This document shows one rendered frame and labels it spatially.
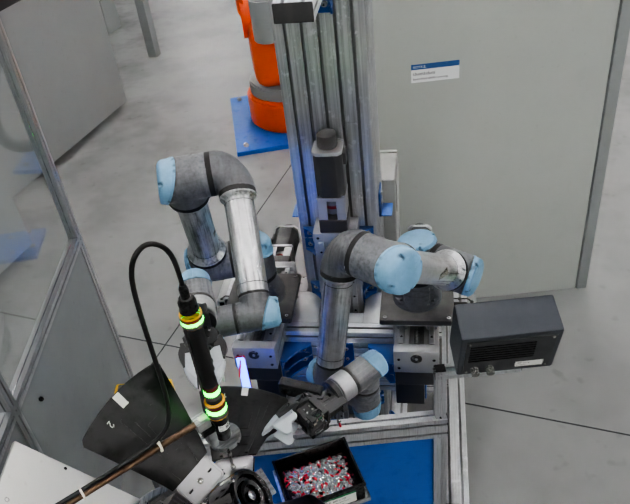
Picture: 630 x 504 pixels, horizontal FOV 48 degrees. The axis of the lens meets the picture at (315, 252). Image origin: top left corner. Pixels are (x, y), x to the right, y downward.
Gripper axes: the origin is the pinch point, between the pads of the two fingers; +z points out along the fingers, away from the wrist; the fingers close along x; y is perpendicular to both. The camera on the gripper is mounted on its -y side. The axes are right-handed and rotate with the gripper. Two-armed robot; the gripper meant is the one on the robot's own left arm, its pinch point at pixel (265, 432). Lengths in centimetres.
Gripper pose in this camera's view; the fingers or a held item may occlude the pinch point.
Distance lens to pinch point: 173.8
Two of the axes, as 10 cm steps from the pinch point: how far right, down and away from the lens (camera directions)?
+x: 0.4, 7.4, 6.7
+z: -7.7, 4.5, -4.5
